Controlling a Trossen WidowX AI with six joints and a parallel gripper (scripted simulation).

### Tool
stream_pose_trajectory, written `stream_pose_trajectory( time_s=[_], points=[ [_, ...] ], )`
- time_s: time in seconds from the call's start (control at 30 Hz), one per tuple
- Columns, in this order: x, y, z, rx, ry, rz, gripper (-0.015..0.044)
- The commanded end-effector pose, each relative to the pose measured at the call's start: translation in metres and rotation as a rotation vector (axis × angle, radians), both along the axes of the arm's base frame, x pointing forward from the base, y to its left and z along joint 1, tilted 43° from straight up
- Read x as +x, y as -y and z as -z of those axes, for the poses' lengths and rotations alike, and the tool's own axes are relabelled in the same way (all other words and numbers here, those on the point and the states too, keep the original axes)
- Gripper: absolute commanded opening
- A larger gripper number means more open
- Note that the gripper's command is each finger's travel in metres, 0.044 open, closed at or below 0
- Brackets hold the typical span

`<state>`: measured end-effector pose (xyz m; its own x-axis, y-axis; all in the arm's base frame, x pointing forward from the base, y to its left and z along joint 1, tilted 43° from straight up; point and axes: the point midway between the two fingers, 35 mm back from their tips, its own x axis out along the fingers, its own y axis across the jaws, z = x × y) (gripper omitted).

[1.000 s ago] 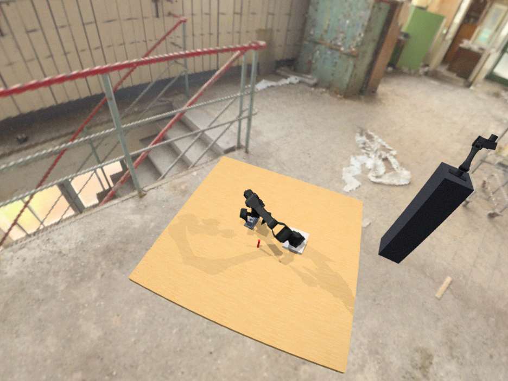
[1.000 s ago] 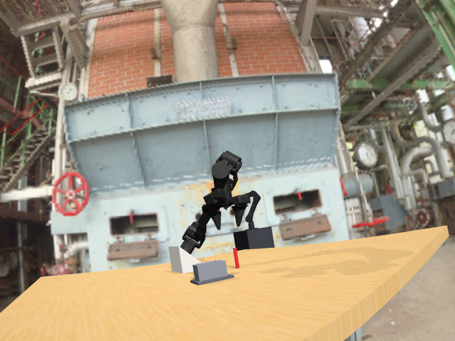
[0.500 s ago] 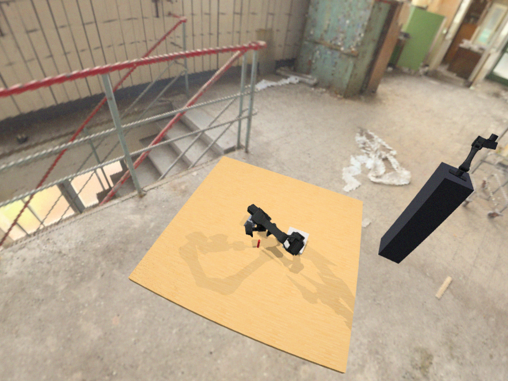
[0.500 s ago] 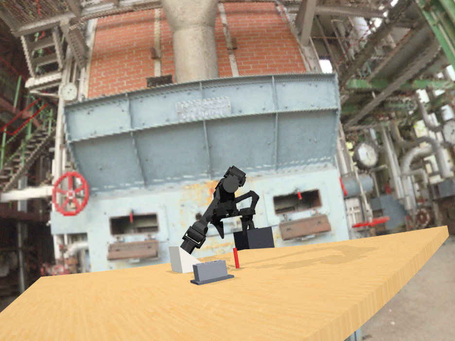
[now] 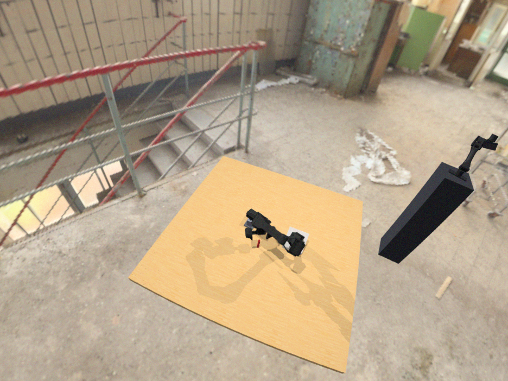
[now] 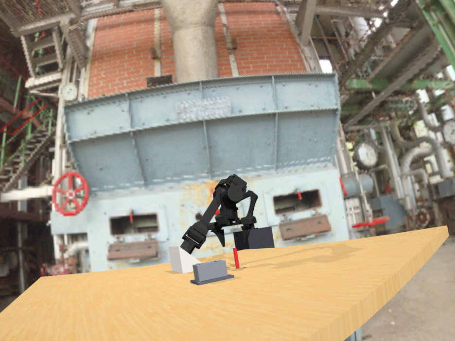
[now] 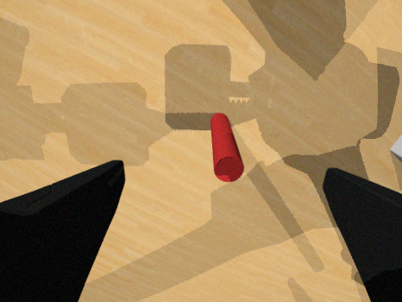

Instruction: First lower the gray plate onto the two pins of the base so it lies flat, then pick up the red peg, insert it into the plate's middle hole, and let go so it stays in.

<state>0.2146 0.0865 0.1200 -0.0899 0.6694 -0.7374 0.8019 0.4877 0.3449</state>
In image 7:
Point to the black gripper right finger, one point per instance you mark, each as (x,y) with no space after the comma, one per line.
(369,217)

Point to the red peg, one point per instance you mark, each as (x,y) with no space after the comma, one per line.
(228,164)

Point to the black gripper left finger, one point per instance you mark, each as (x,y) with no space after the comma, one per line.
(49,238)

